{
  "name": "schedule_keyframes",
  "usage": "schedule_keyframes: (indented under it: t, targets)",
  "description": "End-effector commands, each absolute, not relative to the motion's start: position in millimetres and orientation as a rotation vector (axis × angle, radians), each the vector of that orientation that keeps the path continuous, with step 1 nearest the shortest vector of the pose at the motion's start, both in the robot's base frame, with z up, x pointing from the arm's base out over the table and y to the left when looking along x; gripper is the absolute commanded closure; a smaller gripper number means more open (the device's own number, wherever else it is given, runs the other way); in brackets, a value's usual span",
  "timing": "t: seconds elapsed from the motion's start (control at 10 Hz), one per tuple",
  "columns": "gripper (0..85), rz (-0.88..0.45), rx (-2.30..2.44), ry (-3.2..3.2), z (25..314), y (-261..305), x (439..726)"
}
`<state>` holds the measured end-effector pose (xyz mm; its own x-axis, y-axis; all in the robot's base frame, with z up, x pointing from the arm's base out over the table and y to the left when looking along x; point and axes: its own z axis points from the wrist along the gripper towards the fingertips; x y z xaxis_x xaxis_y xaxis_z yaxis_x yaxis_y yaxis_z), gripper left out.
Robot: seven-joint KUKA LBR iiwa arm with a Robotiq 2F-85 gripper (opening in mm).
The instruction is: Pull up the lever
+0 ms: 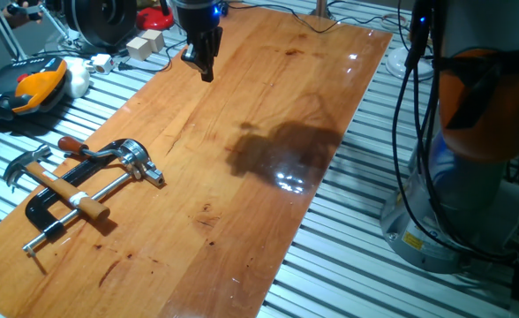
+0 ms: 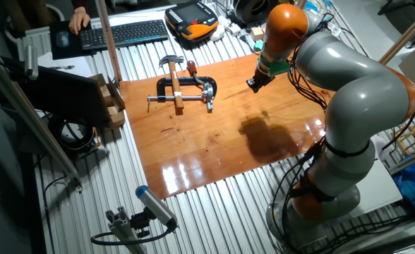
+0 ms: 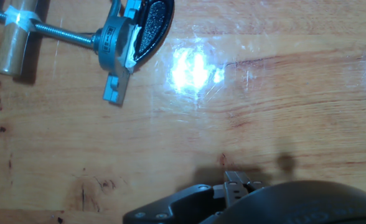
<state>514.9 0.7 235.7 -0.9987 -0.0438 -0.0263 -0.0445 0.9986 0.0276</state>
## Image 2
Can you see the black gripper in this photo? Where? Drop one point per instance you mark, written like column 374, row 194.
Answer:
column 263, row 77

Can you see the forearm in dark sleeve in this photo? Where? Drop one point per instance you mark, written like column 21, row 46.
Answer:
column 78, row 3

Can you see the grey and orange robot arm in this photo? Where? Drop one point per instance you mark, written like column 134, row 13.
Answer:
column 366, row 102

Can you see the person's bare hand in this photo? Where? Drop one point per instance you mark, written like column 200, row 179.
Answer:
column 78, row 19

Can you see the small teal object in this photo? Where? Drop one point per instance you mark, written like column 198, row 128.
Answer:
column 258, row 46

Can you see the pale wooden cube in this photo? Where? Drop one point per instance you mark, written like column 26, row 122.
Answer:
column 257, row 34

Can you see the white plug adapter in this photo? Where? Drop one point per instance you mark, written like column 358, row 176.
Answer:
column 234, row 30

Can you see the white rounded lump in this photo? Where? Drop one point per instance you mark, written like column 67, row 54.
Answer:
column 217, row 33

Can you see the glossy brown wooden board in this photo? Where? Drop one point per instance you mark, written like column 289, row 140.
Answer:
column 193, row 148

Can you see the black C-clamp with screw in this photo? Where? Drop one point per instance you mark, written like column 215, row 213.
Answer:
column 165, row 82

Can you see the orange and black teach pendant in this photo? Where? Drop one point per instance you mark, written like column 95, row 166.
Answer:
column 191, row 21

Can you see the black computer keyboard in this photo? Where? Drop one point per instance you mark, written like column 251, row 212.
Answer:
column 123, row 33

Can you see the wooden block stack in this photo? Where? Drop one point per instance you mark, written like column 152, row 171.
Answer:
column 114, row 106

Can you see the small wooden rack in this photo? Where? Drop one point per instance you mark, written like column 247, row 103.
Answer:
column 410, row 135

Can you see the aluminium bar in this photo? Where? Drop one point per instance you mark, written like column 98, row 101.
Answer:
column 412, row 158

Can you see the white paper sheet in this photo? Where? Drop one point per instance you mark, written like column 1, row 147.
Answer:
column 82, row 65

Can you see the black mouse pad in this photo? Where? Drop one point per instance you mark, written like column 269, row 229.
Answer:
column 66, row 53

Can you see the black flat panel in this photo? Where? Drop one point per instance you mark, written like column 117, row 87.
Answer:
column 63, row 95

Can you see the black round reel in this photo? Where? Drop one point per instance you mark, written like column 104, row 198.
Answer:
column 66, row 145

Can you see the grey computer mouse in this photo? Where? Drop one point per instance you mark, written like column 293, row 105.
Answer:
column 62, row 39

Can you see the green gripper mount flange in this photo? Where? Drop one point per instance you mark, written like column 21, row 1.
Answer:
column 279, row 68

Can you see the silver camera with blue cap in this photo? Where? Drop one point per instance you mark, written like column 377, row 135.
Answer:
column 154, row 204

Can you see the slanted wooden post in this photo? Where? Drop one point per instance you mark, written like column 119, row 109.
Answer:
column 107, row 35
column 405, row 35

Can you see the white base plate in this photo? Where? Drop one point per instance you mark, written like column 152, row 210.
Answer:
column 377, row 190

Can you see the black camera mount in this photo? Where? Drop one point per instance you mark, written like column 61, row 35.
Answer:
column 140, row 222

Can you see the short aluminium profile post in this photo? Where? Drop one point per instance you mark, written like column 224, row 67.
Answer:
column 123, row 233

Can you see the long aluminium rail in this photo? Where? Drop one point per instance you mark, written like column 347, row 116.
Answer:
column 34, row 120

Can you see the silver cylindrical camera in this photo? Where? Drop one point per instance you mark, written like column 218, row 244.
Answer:
column 31, row 61

